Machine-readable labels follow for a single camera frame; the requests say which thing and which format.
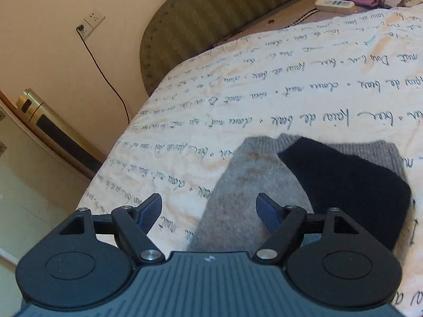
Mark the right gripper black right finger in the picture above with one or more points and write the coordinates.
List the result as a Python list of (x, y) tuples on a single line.
[(284, 223)]

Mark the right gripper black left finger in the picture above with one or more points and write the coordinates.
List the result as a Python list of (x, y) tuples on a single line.
[(133, 224)]

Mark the grey sweater with navy sleeves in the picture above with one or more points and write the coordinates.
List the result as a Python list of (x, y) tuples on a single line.
[(364, 180)]

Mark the gold tower appliance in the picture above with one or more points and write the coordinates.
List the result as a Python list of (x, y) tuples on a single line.
[(59, 136)]

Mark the white bedspread with script print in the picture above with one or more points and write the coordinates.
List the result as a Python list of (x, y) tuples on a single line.
[(353, 79)]

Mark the olive green padded headboard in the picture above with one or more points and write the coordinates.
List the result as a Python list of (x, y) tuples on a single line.
[(182, 29)]

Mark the white power strip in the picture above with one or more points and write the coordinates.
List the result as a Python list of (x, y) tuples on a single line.
[(335, 6)]

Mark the white wall socket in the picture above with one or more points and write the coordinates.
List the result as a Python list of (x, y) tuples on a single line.
[(90, 23)]

